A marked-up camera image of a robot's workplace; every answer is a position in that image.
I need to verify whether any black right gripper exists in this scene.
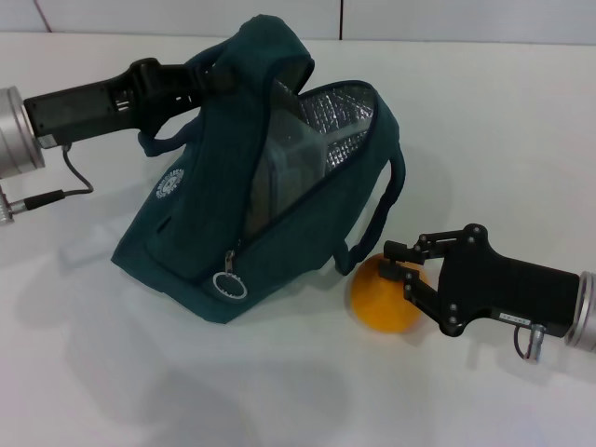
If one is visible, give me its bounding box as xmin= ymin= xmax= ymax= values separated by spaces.
xmin=378 ymin=223 xmax=584 ymax=340

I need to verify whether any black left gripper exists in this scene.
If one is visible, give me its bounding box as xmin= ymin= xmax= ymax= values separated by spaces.
xmin=22 ymin=57 xmax=235 ymax=151

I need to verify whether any yellow orange pear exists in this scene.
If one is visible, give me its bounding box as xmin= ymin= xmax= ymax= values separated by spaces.
xmin=350 ymin=254 xmax=433 ymax=336

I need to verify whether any clear blue-rimmed food container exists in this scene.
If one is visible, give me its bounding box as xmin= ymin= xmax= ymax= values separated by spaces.
xmin=243 ymin=115 xmax=328 ymax=237

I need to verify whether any dark teal lunch bag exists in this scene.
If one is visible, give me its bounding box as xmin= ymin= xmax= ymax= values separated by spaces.
xmin=110 ymin=14 xmax=408 ymax=326

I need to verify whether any grey right arm cable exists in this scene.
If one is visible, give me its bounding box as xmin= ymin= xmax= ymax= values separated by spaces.
xmin=512 ymin=322 xmax=549 ymax=363

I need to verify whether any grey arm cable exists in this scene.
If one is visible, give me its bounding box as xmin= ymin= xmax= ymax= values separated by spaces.
xmin=0 ymin=142 xmax=95 ymax=225
xmin=512 ymin=322 xmax=549 ymax=363

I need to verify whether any grey left arm cable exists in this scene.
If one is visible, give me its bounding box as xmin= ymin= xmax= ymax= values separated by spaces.
xmin=0 ymin=142 xmax=95 ymax=225

